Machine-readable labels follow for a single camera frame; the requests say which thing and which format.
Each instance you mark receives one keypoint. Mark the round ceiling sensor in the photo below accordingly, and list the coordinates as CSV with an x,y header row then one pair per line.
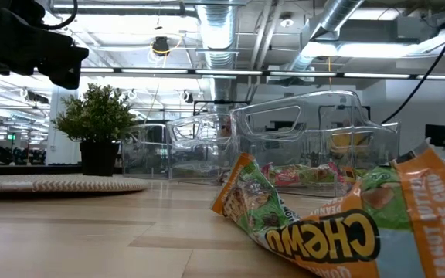
x,y
286,22

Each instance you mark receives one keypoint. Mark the red green granola bar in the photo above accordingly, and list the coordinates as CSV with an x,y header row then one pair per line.
x,y
288,177

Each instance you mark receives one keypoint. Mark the clear plastic bin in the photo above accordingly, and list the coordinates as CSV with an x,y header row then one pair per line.
x,y
145,154
199,154
303,116

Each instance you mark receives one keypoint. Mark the black aluminium table frame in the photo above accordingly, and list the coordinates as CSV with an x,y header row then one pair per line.
x,y
33,170

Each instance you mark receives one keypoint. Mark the orange green granola bar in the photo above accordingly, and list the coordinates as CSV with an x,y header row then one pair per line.
x,y
323,239

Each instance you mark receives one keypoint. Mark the green potted plant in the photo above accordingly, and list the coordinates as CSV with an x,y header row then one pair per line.
x,y
95,116

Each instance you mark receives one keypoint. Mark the black overhead camera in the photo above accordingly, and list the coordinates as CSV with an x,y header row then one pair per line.
x,y
160,45

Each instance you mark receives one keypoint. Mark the black rail with light bars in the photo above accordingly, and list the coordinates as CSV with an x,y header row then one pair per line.
x,y
226,72

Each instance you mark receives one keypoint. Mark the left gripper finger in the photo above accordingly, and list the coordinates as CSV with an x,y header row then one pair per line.
x,y
64,62

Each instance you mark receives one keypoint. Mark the black adapter box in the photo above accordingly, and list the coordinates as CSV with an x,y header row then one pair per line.
x,y
437,135

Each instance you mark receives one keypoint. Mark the green exit sign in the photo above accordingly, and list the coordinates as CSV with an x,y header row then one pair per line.
x,y
11,136

